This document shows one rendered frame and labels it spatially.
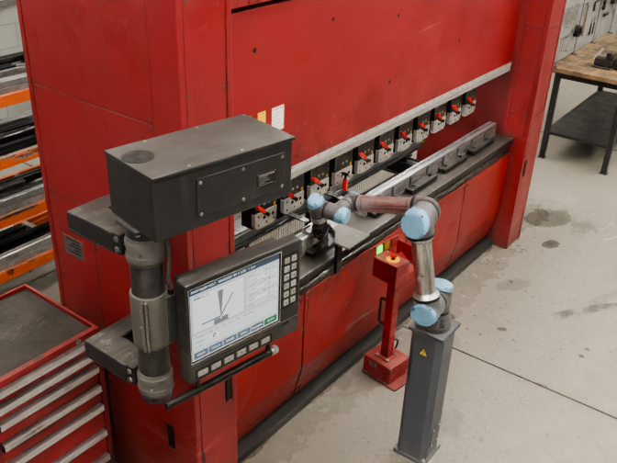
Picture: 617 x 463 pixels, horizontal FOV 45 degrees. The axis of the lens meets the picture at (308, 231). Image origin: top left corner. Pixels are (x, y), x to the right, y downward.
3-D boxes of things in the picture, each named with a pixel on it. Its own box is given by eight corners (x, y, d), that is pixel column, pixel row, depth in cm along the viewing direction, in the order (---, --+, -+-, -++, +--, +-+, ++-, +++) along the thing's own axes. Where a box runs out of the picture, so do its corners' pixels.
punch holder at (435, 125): (432, 134, 440) (435, 107, 432) (420, 130, 444) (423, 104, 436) (444, 128, 450) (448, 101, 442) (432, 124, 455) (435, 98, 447)
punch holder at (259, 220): (254, 231, 327) (254, 197, 319) (241, 225, 331) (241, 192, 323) (276, 220, 337) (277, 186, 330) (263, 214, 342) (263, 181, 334)
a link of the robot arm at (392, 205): (447, 190, 313) (345, 186, 338) (438, 199, 305) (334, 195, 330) (449, 215, 318) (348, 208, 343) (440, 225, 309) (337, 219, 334)
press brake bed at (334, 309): (223, 479, 353) (219, 340, 313) (192, 458, 364) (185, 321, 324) (494, 245, 565) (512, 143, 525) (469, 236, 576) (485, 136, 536)
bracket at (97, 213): (119, 256, 216) (117, 236, 213) (68, 230, 229) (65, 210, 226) (215, 209, 245) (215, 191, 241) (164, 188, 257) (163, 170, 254)
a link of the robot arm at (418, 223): (448, 314, 326) (438, 199, 305) (435, 332, 314) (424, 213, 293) (422, 310, 332) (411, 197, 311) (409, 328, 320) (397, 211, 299)
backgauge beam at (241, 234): (173, 288, 338) (172, 269, 333) (152, 277, 345) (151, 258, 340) (424, 147, 500) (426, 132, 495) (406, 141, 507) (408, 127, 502)
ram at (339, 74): (196, 226, 295) (187, 23, 256) (182, 220, 299) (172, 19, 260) (510, 70, 506) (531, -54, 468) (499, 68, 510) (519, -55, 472)
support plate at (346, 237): (349, 250, 352) (349, 248, 352) (305, 232, 366) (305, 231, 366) (369, 236, 365) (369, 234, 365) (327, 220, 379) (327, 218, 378)
